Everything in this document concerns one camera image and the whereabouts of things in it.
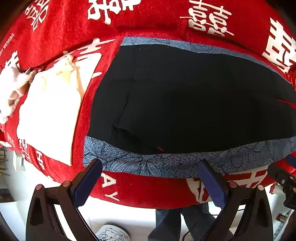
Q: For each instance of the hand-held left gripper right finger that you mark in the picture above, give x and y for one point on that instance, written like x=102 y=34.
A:
x=212 y=185

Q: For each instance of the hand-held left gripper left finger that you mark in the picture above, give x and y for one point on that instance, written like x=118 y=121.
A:
x=89 y=183

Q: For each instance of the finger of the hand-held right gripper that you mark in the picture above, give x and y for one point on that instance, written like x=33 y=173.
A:
x=291 y=160
x=278 y=173

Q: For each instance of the black and blue patterned pants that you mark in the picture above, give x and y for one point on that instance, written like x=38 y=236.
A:
x=185 y=92

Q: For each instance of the person's legs in jeans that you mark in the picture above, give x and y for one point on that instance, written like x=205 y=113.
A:
x=198 y=222

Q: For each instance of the white cartoon printed item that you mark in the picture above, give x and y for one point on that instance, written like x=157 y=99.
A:
x=112 y=233

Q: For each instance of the small white box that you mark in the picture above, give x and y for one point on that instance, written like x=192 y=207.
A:
x=19 y=162

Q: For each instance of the cream folded cloth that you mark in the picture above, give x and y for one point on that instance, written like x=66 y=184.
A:
x=50 y=111

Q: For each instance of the white pink fluffy cloth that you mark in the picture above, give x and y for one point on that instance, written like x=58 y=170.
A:
x=11 y=81

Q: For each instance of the red printed blanket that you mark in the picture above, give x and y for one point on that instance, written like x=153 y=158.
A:
x=161 y=23

